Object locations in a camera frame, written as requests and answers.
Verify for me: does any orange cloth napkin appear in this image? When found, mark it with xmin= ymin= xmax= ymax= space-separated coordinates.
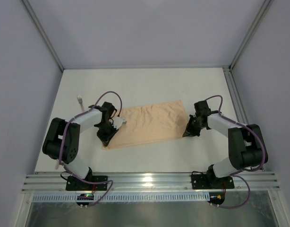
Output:
xmin=102 ymin=100 xmax=188 ymax=150

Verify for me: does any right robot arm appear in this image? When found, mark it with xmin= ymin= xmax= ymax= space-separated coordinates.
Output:
xmin=183 ymin=100 xmax=268 ymax=190

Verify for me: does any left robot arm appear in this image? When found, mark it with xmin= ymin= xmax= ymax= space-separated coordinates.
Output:
xmin=42 ymin=102 xmax=126 ymax=184

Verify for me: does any left black controller board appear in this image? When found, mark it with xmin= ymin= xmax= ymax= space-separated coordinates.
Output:
xmin=76 ymin=193 xmax=94 ymax=208

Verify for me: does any black controller board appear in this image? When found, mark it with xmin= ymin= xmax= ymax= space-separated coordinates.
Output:
xmin=76 ymin=193 xmax=94 ymax=208
xmin=208 ymin=192 xmax=225 ymax=208

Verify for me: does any right black controller board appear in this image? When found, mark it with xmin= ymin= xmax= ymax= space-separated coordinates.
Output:
xmin=208 ymin=192 xmax=225 ymax=208

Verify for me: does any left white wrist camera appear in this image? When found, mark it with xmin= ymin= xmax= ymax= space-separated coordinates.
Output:
xmin=113 ymin=116 xmax=127 ymax=130

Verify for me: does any silver fork pink handle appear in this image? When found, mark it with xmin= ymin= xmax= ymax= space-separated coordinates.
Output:
xmin=77 ymin=95 xmax=85 ymax=112

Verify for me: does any right side aluminium rail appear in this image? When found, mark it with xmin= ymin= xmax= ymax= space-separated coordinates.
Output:
xmin=223 ymin=66 xmax=250 ymax=124

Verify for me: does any aluminium rail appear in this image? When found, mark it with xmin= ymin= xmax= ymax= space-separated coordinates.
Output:
xmin=223 ymin=66 xmax=250 ymax=124
xmin=21 ymin=171 xmax=280 ymax=193

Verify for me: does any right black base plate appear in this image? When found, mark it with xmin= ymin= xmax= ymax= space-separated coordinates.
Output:
xmin=190 ymin=171 xmax=235 ymax=190

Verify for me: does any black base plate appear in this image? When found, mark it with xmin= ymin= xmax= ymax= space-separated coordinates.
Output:
xmin=190 ymin=171 xmax=235 ymax=190
xmin=65 ymin=175 xmax=109 ymax=192

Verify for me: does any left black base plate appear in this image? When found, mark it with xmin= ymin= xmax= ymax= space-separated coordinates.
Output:
xmin=65 ymin=175 xmax=109 ymax=192

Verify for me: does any white slotted cable duct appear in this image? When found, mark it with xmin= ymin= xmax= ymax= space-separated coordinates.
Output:
xmin=32 ymin=192 xmax=209 ymax=203

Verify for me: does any front aluminium rail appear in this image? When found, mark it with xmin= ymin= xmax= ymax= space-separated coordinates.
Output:
xmin=21 ymin=171 xmax=280 ymax=193

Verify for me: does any left frame post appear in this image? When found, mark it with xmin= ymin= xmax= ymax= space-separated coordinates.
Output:
xmin=20 ymin=0 xmax=65 ymax=72

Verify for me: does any frame post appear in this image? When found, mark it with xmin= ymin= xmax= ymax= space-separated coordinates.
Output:
xmin=20 ymin=0 xmax=65 ymax=72
xmin=229 ymin=0 xmax=273 ymax=70

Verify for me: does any right frame post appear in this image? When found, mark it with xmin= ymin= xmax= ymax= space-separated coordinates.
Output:
xmin=229 ymin=0 xmax=273 ymax=70

